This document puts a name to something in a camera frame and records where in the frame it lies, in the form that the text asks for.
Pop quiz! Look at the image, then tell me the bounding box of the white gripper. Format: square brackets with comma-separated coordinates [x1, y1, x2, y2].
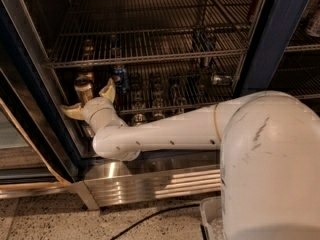
[60, 78, 121, 133]

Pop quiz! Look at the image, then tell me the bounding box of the orange soda can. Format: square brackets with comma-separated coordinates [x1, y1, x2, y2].
[74, 76, 94, 105]

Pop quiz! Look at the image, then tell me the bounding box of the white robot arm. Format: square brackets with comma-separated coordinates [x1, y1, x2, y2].
[61, 83, 320, 240]

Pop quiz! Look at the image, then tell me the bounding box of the white green can left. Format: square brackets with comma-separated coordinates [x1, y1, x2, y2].
[131, 113, 147, 126]

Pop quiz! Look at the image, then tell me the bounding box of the white green Sprite can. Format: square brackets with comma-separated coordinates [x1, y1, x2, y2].
[152, 113, 165, 121]

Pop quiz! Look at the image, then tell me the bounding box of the open glass fridge door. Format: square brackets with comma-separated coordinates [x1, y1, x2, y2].
[0, 8, 78, 199]

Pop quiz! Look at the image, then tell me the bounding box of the blue silver can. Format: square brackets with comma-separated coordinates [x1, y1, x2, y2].
[174, 109, 185, 115]

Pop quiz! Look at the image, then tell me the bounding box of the stainless steel commercial fridge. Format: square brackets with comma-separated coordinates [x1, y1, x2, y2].
[0, 0, 309, 210]

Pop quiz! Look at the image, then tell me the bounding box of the clear lying bottle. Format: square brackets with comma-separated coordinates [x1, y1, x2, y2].
[211, 73, 233, 86]

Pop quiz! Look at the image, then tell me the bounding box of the clear plastic bin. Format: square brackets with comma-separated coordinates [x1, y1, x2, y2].
[200, 197, 225, 240]

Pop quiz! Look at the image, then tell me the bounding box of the middle wire fridge shelf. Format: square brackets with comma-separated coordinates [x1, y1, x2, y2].
[68, 55, 242, 120]

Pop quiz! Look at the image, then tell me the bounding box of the wire fridge shelf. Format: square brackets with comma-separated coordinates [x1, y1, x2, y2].
[48, 0, 252, 69]
[68, 55, 242, 120]

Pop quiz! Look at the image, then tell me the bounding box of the upper wire fridge shelf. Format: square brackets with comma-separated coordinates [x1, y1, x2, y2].
[48, 0, 252, 69]

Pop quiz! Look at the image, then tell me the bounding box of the black floor cable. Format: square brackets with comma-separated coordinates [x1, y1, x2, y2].
[109, 202, 201, 240]

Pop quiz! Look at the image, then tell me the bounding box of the right compartment wire shelf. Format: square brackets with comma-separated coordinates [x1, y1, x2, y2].
[268, 20, 320, 100]

